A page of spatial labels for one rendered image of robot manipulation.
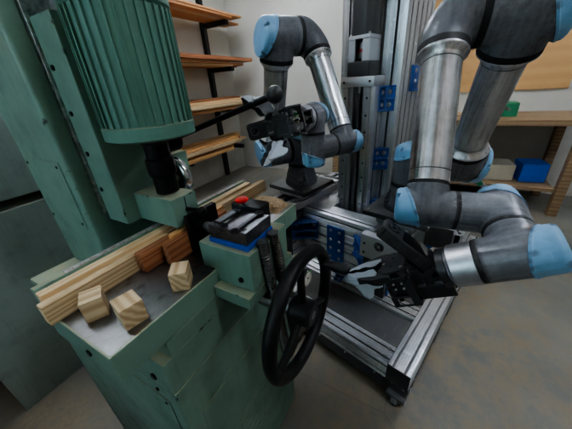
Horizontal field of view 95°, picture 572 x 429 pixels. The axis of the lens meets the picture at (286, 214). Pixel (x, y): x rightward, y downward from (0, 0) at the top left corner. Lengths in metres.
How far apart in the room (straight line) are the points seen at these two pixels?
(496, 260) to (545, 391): 1.27
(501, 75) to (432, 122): 0.22
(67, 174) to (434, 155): 0.78
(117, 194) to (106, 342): 0.33
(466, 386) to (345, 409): 0.55
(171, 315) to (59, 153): 0.44
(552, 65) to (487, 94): 2.94
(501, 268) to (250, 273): 0.41
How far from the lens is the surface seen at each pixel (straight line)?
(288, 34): 1.00
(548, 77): 3.73
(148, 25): 0.58
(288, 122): 0.66
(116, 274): 0.64
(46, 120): 0.76
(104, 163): 0.70
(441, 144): 0.59
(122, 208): 0.72
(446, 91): 0.63
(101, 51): 0.57
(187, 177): 0.80
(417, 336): 1.38
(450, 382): 1.58
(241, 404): 0.93
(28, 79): 0.76
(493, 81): 0.79
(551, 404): 1.72
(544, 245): 0.52
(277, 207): 0.79
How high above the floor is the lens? 1.24
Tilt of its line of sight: 26 degrees down
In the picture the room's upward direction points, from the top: 4 degrees counter-clockwise
